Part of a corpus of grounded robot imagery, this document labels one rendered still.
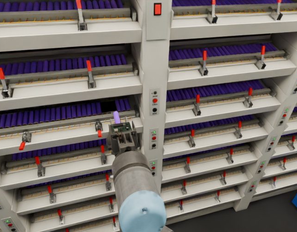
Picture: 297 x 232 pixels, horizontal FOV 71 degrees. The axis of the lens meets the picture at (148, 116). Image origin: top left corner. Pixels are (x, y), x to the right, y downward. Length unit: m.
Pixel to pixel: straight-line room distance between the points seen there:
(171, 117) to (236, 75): 0.32
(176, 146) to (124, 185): 0.64
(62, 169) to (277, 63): 1.05
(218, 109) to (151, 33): 0.49
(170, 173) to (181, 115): 0.38
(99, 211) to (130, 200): 0.88
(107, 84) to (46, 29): 0.25
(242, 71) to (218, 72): 0.11
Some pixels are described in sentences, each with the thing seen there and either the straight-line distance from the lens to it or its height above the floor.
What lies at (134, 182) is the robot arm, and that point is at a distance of 0.44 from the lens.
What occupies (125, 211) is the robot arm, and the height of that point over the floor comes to 1.10.
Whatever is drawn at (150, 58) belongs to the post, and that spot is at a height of 1.22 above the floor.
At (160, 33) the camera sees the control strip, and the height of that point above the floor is 1.30.
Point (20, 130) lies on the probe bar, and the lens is 0.92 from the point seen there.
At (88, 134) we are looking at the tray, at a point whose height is 0.93.
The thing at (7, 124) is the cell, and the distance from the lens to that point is 0.96.
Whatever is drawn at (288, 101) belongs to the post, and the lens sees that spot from 1.23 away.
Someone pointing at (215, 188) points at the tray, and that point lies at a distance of 1.43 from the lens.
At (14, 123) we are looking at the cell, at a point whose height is 0.98.
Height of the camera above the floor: 1.46
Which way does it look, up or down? 34 degrees down
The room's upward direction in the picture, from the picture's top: straight up
